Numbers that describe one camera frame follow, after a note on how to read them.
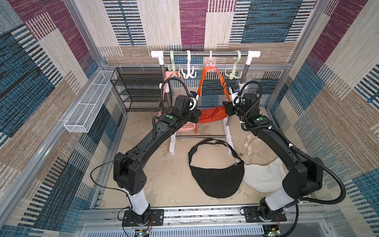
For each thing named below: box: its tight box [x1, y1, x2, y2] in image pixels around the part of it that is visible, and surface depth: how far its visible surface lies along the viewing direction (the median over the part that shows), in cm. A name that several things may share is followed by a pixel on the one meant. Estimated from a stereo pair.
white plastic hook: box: [181, 50, 197, 79], surface depth 72 cm
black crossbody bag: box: [188, 138, 245, 198], surface depth 85 cm
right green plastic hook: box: [224, 50, 243, 80], surface depth 70 cm
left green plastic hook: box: [167, 50, 182, 73], surface depth 71 cm
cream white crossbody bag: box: [238, 132, 288, 193], surface depth 87 cm
